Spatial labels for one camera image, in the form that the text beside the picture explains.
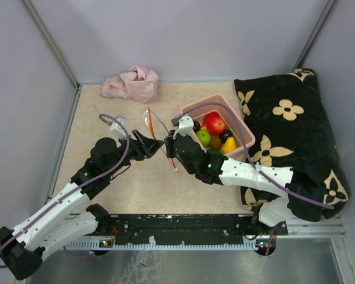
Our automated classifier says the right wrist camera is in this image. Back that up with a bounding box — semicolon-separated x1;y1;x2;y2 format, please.
172;115;194;139

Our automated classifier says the pink crumpled cloth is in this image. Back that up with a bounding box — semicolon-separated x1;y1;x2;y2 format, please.
101;66;160;104

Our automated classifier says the brown kiwi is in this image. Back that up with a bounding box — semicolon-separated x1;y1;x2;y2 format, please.
209;136;222;150

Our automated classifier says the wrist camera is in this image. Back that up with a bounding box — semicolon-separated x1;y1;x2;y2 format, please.
109;116;126;140
172;115;194;139

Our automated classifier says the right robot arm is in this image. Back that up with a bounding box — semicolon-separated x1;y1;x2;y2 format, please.
164;135;333;234

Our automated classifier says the dark green avocado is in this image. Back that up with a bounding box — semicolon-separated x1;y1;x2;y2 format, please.
206;149;222;155

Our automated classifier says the left metal frame post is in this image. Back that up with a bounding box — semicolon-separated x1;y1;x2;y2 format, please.
20;0;79;89

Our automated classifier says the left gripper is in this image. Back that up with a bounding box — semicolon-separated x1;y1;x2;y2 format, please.
105;129;164;177

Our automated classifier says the right metal frame post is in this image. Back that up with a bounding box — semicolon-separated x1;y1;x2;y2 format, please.
294;0;338;69

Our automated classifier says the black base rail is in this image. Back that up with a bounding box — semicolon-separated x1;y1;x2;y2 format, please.
88;214;271;246

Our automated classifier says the pink plastic bin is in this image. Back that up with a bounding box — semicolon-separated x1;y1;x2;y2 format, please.
180;95;255;162

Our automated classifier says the metal frame post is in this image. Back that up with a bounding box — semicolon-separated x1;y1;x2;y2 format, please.
294;0;338;69
20;0;79;89

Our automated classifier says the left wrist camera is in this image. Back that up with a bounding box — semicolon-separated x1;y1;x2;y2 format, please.
109;116;126;140

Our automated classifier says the black floral cushion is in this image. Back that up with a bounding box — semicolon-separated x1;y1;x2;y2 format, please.
234;68;350;221

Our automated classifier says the large red apple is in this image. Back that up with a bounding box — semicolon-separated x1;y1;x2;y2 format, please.
201;112;226;135

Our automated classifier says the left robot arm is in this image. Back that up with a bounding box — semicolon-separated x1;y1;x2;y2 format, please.
0;130;163;280

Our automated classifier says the dark plum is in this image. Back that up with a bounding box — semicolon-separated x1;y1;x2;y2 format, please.
219;129;234;144
193;120;201;133

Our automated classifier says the clear zip top bag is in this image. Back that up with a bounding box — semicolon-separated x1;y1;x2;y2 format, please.
141;107;179;172

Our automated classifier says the green apple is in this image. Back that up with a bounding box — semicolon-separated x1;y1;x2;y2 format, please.
196;130;211;147

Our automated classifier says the yellow pear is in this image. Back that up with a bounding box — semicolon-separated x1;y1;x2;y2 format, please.
220;137;237;154

